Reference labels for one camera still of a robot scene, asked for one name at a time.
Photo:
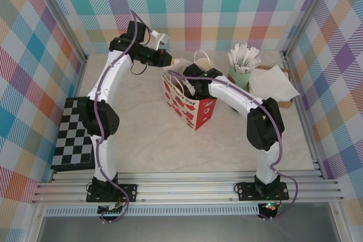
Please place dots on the left aluminium frame post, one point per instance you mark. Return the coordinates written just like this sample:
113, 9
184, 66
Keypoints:
63, 12

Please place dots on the brown cardboard napkin tray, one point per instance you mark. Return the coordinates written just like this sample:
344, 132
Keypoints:
285, 104

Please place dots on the circuit board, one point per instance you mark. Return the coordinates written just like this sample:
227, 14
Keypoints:
112, 209
269, 208

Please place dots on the left circuit board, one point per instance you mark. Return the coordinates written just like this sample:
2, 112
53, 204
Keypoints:
112, 209

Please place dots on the right aluminium frame post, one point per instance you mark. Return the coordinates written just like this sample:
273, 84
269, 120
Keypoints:
307, 12

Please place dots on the aluminium frame post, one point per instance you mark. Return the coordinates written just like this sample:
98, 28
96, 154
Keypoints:
307, 12
63, 12

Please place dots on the white wrapped stir stick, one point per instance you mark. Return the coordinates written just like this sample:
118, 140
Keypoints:
237, 52
253, 56
232, 59
255, 63
246, 52

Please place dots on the green holder cup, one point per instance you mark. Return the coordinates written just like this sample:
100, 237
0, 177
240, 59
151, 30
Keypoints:
239, 79

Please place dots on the white paper napkin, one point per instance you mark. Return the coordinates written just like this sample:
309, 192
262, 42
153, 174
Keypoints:
272, 83

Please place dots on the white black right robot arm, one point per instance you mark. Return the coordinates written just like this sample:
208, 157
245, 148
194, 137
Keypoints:
235, 94

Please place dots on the white red printed paper bag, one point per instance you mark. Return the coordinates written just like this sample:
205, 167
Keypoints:
204, 111

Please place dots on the right circuit board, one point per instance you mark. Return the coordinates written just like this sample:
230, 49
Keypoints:
269, 208

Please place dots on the black white checkerboard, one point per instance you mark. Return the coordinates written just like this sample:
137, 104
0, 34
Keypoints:
71, 140

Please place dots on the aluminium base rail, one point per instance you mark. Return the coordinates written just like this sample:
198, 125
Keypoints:
184, 189

